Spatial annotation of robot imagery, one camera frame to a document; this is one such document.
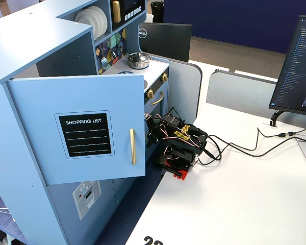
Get black cable with adapter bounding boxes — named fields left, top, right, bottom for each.
left=257, top=127, right=306, bottom=139

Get white plate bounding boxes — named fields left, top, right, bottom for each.
left=74, top=9, right=94, bottom=28
left=81, top=7, right=103, bottom=39
left=89, top=5, right=109, bottom=41

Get blue toy kitchen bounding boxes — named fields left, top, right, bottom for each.
left=0, top=0, right=171, bottom=245

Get silver toy spatula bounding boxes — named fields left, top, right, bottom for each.
left=100, top=50, right=109, bottom=68

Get red and black arm base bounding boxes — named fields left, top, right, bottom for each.
left=152, top=146, right=197, bottom=182

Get monitor with code screen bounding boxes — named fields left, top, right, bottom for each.
left=268, top=15, right=306, bottom=118

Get black trash bin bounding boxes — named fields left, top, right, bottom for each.
left=150, top=1, right=165, bottom=23

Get silver pot lid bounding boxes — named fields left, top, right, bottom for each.
left=125, top=52, right=151, bottom=63

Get gold microwave handle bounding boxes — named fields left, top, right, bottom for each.
left=112, top=0, right=122, bottom=24

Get silver toy pot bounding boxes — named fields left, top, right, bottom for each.
left=127, top=57, right=150, bottom=70

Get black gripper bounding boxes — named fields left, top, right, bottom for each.
left=143, top=113, right=170, bottom=149

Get gold cabinet door handle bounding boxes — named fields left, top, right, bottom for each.
left=129, top=128, right=137, bottom=166

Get blue shopping list cabinet door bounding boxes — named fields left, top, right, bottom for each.
left=6, top=73, right=146, bottom=186

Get black toy microwave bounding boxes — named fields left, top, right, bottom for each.
left=109, top=0, right=146, bottom=32

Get black Dell monitor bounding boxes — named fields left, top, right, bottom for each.
left=138, top=22, right=193, bottom=63

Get grey desk divider panel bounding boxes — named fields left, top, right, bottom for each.
left=206, top=69, right=279, bottom=121
left=147, top=53, right=203, bottom=124

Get black number sticker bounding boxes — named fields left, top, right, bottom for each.
left=143, top=235, right=164, bottom=245

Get dark blue partition panel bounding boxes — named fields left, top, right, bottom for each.
left=163, top=0, right=306, bottom=55

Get long black cable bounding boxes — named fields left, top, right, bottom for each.
left=197, top=132, right=306, bottom=166

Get silver toy ladle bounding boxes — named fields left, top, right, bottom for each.
left=109, top=42, right=118, bottom=60

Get gold oven handle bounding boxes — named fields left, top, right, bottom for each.
left=150, top=91, right=165, bottom=106

